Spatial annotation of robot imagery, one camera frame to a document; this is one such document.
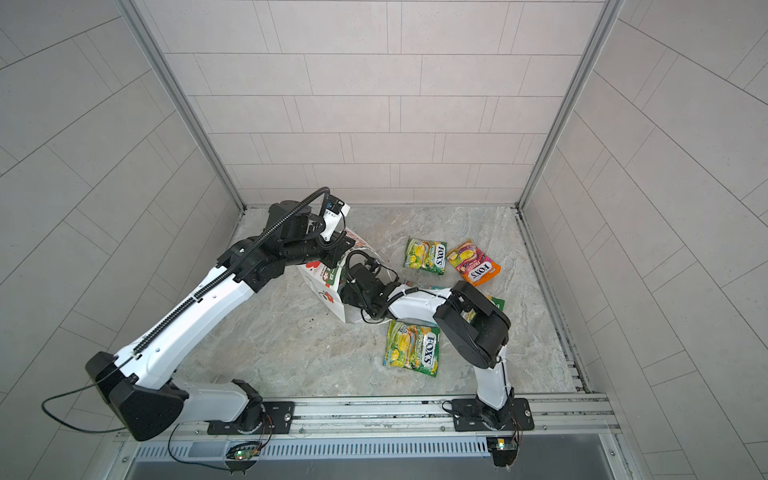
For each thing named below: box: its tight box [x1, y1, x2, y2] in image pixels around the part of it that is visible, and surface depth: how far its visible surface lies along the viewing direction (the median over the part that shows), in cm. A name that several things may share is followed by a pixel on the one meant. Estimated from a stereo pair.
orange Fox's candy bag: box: [446, 239, 502, 287], surface depth 99 cm
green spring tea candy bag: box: [403, 237, 447, 275], surface depth 101 cm
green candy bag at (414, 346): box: [383, 320, 441, 378], surface depth 82 cm
